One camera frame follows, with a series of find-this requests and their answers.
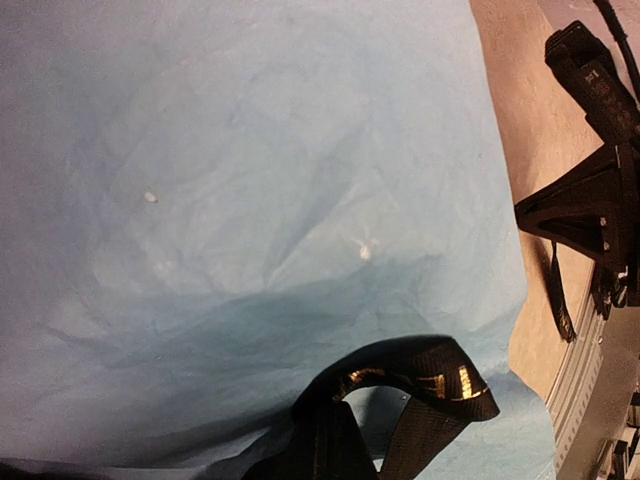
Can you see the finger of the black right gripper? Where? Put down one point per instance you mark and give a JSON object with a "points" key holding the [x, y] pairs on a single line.
{"points": [[584, 209]]}

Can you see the black printed ribbon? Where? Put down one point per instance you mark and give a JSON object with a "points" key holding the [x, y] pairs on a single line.
{"points": [[384, 411]]}

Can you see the blue wrapping paper sheet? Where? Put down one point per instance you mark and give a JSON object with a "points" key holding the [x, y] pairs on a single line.
{"points": [[205, 204]]}

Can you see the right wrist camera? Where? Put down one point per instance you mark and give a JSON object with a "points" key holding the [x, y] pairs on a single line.
{"points": [[585, 68]]}

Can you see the aluminium front frame rail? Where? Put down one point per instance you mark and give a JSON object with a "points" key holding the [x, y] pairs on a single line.
{"points": [[588, 400]]}

